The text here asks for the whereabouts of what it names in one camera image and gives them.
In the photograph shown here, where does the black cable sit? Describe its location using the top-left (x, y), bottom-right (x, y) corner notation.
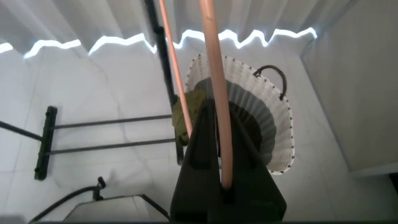
top-left (29, 176), bottom-right (107, 223)

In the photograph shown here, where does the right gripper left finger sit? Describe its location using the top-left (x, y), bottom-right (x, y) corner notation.
top-left (169, 98), bottom-right (225, 223)

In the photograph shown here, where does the green garment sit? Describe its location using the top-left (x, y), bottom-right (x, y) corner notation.
top-left (171, 89), bottom-right (206, 147)

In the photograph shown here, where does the white laundry basket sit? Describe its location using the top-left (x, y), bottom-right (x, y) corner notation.
top-left (185, 52), bottom-right (296, 175)

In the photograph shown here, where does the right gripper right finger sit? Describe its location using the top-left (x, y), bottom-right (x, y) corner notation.
top-left (223, 106), bottom-right (288, 223)

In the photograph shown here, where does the black clothes rack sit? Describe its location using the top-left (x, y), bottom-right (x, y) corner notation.
top-left (0, 0), bottom-right (185, 182)

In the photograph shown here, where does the white curtain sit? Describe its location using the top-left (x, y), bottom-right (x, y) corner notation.
top-left (0, 0), bottom-right (354, 60)

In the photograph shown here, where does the pink clothes hanger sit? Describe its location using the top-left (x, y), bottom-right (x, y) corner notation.
top-left (158, 0), bottom-right (234, 191)

